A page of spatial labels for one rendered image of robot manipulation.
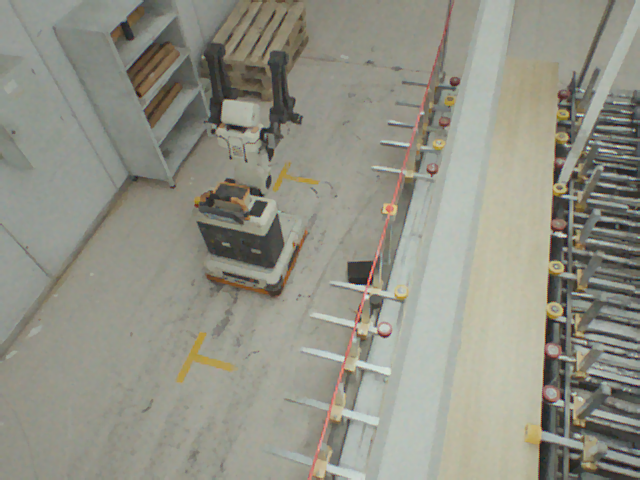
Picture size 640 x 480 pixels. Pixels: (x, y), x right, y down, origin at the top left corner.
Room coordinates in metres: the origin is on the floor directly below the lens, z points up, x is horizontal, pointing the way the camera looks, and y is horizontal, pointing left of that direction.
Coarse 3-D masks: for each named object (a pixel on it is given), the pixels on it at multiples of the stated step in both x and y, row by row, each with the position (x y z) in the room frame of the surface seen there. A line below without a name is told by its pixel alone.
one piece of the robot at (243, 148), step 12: (216, 132) 2.57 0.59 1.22; (228, 132) 2.54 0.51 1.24; (240, 132) 2.53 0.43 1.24; (252, 132) 2.51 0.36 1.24; (228, 144) 2.53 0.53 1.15; (240, 144) 2.50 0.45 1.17; (252, 144) 2.46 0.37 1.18; (240, 156) 2.49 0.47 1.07; (252, 156) 2.51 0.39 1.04; (240, 168) 2.57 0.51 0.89; (252, 168) 2.52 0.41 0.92; (264, 168) 2.56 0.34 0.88; (240, 180) 2.57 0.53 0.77; (252, 180) 2.54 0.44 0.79; (264, 180) 2.52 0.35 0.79; (264, 192) 2.50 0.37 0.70
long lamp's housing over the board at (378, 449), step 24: (480, 24) 1.54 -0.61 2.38; (504, 48) 1.41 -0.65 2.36; (456, 120) 1.08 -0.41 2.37; (480, 168) 0.88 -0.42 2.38; (480, 192) 0.81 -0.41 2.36; (432, 216) 0.75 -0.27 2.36; (408, 312) 0.51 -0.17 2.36; (456, 312) 0.48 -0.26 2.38; (408, 336) 0.44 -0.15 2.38; (456, 336) 0.44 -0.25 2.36; (456, 360) 0.39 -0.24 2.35; (384, 408) 0.31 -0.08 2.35; (384, 432) 0.27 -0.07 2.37; (432, 456) 0.22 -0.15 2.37
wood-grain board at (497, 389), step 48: (528, 96) 2.98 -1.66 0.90; (528, 144) 2.47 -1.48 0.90; (528, 192) 2.04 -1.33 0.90; (480, 240) 1.72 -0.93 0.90; (528, 240) 1.68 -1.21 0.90; (480, 288) 1.39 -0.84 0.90; (528, 288) 1.36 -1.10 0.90; (480, 336) 1.11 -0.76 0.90; (528, 336) 1.08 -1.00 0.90; (480, 384) 0.86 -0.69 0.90; (528, 384) 0.84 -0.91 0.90; (480, 432) 0.64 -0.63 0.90
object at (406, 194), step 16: (432, 112) 3.17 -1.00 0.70; (416, 160) 2.65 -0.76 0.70; (400, 192) 2.35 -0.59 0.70; (400, 208) 2.20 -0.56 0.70; (400, 224) 2.06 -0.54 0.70; (384, 272) 1.70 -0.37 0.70; (384, 288) 1.58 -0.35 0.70; (368, 336) 1.27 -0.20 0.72; (368, 352) 1.19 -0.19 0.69; (352, 384) 1.01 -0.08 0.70; (352, 400) 0.93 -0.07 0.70; (336, 432) 0.77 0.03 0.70; (336, 448) 0.70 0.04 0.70; (336, 464) 0.63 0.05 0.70
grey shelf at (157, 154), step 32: (96, 0) 3.83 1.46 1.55; (128, 0) 3.78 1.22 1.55; (160, 0) 4.22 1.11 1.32; (64, 32) 3.49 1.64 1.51; (96, 32) 3.38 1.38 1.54; (160, 32) 4.27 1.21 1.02; (96, 64) 3.43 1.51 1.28; (128, 64) 3.43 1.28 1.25; (192, 64) 4.14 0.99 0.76; (96, 96) 3.49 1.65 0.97; (128, 96) 3.37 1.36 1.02; (192, 96) 4.01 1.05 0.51; (128, 128) 3.42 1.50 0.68; (160, 128) 3.59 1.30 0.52; (192, 128) 4.02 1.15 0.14; (128, 160) 3.49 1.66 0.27; (160, 160) 3.35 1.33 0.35
